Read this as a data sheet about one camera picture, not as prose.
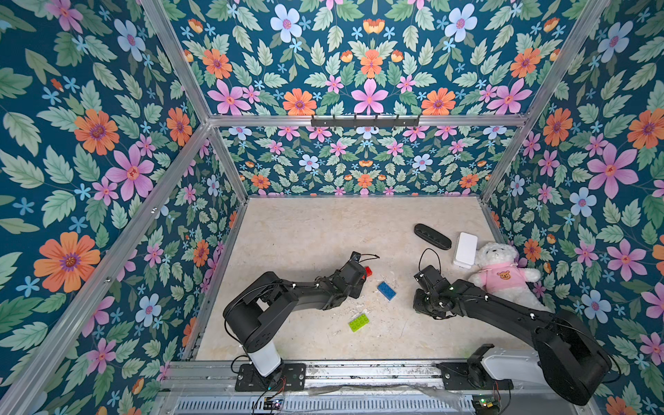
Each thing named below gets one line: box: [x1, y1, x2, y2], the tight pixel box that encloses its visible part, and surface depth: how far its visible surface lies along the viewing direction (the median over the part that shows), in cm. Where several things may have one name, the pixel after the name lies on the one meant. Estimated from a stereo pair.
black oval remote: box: [414, 223, 453, 250], surface depth 106 cm
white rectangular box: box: [453, 231, 479, 269], surface depth 100 cm
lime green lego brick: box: [348, 313, 371, 333], surface depth 86 cm
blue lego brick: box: [376, 280, 397, 301], surface depth 92 cm
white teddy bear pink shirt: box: [468, 242, 552, 313], surface depth 88 cm
